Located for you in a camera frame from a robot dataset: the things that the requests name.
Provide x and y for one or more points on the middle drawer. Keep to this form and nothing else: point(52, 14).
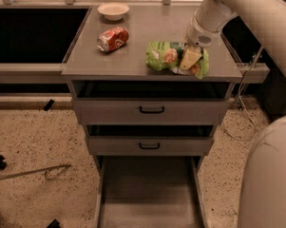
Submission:
point(149, 140)

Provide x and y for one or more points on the top drawer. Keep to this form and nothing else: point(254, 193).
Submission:
point(147, 102)

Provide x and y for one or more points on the drawer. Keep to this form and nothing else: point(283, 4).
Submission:
point(147, 102)
point(149, 192)
point(149, 140)

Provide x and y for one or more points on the green rice chip bag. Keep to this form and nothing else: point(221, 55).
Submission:
point(163, 55)

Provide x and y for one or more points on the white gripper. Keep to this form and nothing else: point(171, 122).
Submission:
point(199, 36)

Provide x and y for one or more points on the black drawer handle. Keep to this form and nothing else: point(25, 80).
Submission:
point(149, 146)
point(151, 110)

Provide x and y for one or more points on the bottom drawer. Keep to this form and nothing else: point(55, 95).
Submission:
point(149, 192)

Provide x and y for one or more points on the metal rod on floor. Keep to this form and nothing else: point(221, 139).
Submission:
point(21, 174)

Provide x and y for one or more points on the orange soda can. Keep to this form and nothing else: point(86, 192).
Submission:
point(112, 39)

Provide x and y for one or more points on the black top drawer handle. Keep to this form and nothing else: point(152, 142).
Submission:
point(151, 110)

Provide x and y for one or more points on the grey drawer cabinet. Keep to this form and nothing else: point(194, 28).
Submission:
point(145, 22)

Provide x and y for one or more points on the white bowl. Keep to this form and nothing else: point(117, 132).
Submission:
point(113, 11)

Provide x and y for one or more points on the black middle drawer handle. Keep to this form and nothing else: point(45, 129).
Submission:
point(149, 146)

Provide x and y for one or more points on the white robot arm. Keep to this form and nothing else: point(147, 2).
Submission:
point(262, 202)

